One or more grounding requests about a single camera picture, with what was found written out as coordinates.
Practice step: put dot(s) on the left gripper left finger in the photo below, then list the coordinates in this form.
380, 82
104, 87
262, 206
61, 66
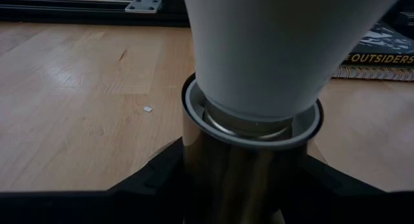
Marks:
152, 198

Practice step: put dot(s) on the black aluminium table frame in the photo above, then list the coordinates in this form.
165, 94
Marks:
64, 10

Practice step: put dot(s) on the brass lamp socket base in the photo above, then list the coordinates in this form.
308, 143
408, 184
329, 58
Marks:
239, 172

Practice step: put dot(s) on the black Outsiders book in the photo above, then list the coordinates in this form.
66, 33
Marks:
385, 46

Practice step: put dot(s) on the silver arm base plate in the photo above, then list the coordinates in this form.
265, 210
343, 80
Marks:
144, 2

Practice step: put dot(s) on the white lightbulb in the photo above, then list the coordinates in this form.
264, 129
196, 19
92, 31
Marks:
275, 49

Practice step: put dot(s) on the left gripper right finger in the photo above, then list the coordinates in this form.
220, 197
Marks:
333, 201

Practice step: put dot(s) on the small white scrap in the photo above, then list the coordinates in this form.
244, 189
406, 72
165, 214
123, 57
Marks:
147, 109

